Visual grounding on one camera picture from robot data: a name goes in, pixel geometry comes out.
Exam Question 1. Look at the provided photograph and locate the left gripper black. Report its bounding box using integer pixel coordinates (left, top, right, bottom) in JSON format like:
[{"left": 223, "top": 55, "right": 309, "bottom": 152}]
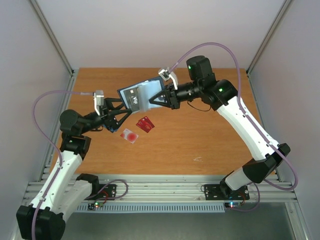
[{"left": 80, "top": 97, "right": 132, "bottom": 134}]

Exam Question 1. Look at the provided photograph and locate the small blue card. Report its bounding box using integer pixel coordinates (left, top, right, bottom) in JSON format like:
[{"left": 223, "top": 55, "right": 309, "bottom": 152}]
[{"left": 106, "top": 126, "right": 118, "bottom": 133}]

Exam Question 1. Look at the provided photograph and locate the blue card holder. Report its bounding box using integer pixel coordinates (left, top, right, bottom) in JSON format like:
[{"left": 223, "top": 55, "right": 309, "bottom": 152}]
[{"left": 125, "top": 76, "right": 164, "bottom": 114}]

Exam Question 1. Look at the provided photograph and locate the black VIP card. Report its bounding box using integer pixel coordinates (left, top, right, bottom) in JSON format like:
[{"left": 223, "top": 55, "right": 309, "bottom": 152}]
[{"left": 117, "top": 86, "right": 140, "bottom": 113}]

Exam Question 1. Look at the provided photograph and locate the white card red circle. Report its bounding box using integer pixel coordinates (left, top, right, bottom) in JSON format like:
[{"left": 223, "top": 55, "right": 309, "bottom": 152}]
[{"left": 120, "top": 128, "right": 139, "bottom": 144}]

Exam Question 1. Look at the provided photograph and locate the red VIP card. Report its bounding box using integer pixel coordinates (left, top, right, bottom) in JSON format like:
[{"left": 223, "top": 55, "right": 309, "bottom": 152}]
[{"left": 136, "top": 119, "right": 155, "bottom": 133}]

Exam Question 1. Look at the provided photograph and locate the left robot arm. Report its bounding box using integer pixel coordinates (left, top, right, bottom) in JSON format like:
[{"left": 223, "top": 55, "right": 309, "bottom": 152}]
[{"left": 16, "top": 97, "right": 132, "bottom": 240}]

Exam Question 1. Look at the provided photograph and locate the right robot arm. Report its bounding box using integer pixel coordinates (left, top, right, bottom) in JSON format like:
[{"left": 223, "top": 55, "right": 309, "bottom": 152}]
[{"left": 149, "top": 55, "right": 291, "bottom": 199}]

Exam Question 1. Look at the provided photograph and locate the left circuit board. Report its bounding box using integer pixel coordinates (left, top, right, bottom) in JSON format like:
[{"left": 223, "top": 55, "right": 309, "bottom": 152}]
[{"left": 87, "top": 202, "right": 104, "bottom": 211}]

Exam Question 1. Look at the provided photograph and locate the circuit board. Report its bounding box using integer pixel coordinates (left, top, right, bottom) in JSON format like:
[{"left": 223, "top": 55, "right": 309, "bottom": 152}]
[
  {"left": 224, "top": 201, "right": 244, "bottom": 209},
  {"left": 87, "top": 202, "right": 104, "bottom": 211}
]

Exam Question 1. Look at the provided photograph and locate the right circuit board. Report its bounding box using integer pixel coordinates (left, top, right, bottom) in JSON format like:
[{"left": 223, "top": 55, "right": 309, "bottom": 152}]
[{"left": 224, "top": 201, "right": 244, "bottom": 209}]

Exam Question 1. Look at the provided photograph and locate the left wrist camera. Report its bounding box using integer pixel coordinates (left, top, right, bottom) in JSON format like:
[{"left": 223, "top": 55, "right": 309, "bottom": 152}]
[{"left": 93, "top": 90, "right": 104, "bottom": 116}]

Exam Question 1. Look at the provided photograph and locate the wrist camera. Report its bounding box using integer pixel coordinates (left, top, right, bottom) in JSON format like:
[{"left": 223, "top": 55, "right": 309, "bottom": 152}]
[
  {"left": 158, "top": 67, "right": 179, "bottom": 90},
  {"left": 93, "top": 90, "right": 104, "bottom": 116}
]

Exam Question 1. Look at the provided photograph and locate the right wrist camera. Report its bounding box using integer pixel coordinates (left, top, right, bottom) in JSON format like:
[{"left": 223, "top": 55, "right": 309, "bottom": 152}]
[{"left": 158, "top": 67, "right": 179, "bottom": 90}]

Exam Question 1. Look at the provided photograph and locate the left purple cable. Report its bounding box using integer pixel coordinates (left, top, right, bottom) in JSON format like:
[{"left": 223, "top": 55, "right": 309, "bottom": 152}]
[{"left": 31, "top": 90, "right": 96, "bottom": 240}]

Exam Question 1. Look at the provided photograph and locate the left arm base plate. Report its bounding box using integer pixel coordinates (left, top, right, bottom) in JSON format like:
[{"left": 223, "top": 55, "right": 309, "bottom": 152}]
[{"left": 93, "top": 183, "right": 117, "bottom": 200}]

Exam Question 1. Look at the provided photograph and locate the aluminium rail frame front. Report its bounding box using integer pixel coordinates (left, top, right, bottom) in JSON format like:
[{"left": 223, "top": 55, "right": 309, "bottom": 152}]
[{"left": 23, "top": 174, "right": 298, "bottom": 203}]

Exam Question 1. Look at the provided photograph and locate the blue slotted cable duct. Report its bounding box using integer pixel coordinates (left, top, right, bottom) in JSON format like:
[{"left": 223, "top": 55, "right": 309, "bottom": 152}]
[{"left": 75, "top": 202, "right": 225, "bottom": 214}]

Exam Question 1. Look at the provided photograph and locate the left rear aluminium post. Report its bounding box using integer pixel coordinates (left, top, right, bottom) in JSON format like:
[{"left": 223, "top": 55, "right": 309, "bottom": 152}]
[{"left": 28, "top": 0, "right": 74, "bottom": 76}]

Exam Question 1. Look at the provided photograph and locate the aluminium post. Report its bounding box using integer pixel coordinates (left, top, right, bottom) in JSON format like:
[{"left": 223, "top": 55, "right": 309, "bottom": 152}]
[
  {"left": 246, "top": 0, "right": 295, "bottom": 76},
  {"left": 28, "top": 0, "right": 74, "bottom": 76}
]

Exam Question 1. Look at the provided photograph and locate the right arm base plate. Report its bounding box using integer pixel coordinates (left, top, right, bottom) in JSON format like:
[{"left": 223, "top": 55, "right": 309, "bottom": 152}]
[{"left": 200, "top": 184, "right": 250, "bottom": 201}]

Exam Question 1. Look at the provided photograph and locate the right rear aluminium post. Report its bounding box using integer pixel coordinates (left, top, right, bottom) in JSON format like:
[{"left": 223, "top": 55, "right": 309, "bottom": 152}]
[{"left": 246, "top": 0, "right": 295, "bottom": 76}]

